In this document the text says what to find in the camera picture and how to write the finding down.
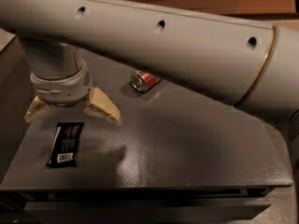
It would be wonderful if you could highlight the red soda can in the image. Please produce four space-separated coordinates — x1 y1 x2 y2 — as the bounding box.
131 71 162 92

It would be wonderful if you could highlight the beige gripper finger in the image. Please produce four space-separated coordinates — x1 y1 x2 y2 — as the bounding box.
24 96 50 123
84 87 121 124

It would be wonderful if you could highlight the black rxbar chocolate wrapper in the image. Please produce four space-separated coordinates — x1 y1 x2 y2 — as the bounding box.
47 122 84 168

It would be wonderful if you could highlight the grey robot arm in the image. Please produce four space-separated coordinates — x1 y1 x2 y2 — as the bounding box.
0 0 299 125

